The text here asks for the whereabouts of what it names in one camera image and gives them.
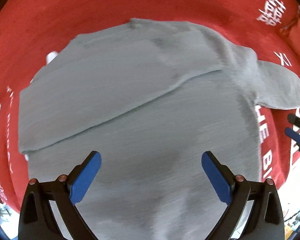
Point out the red printed bedspread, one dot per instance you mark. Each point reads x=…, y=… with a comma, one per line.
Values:
x=30, y=29

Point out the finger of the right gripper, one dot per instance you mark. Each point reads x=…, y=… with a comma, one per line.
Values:
x=293, y=119
x=292, y=135

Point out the grey knit sweater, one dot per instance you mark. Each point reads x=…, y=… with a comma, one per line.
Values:
x=151, y=97

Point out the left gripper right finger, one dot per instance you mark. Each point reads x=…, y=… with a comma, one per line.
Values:
x=265, y=220

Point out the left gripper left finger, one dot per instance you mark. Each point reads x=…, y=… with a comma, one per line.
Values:
x=37, y=220

